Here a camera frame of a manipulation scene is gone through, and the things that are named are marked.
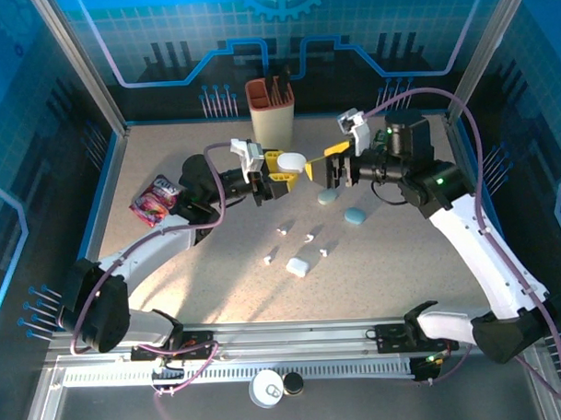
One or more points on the pale green earbud case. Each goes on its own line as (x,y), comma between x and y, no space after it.
(327,197)

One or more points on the blue earbud case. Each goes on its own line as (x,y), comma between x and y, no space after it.
(354,216)

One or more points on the white glossy charging case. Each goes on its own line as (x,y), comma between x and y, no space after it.
(296,267)

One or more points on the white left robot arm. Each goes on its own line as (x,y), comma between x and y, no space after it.
(148,249)

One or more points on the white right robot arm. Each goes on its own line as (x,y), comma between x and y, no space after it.
(485,253)

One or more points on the beige utensil holder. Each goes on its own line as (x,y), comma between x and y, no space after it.
(273,127)

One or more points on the purple candy bag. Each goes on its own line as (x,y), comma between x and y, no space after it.
(156,203)

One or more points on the small black electronics box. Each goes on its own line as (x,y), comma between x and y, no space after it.
(429,368)

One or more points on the small black round cap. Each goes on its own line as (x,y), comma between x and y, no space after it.
(293,384)

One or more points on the white round cap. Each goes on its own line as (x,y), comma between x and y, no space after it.
(264,396)

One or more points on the aluminium frame post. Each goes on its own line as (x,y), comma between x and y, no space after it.
(84,65)
(483,51)

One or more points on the aluminium front frame rail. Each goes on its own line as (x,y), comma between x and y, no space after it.
(289,334)

